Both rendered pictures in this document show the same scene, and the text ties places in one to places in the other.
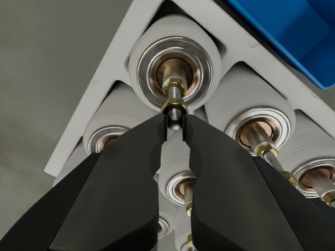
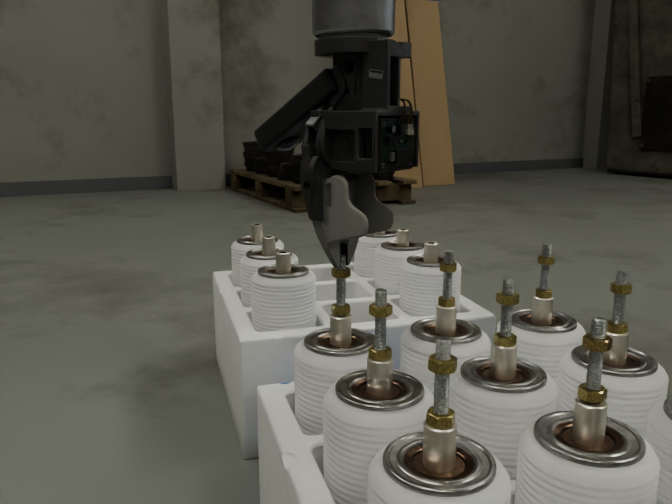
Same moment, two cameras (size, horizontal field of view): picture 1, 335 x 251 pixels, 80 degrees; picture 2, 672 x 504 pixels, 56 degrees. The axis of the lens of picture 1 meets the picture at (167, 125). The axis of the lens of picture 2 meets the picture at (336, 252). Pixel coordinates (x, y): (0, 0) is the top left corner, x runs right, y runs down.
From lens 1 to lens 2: 0.65 m
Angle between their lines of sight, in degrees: 99
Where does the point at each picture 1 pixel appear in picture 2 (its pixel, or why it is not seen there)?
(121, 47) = (287, 426)
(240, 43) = not seen: hidden behind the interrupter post
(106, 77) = (300, 450)
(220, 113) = (406, 346)
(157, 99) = (349, 350)
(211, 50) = not seen: hidden behind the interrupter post
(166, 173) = (457, 384)
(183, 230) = (656, 438)
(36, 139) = not seen: outside the picture
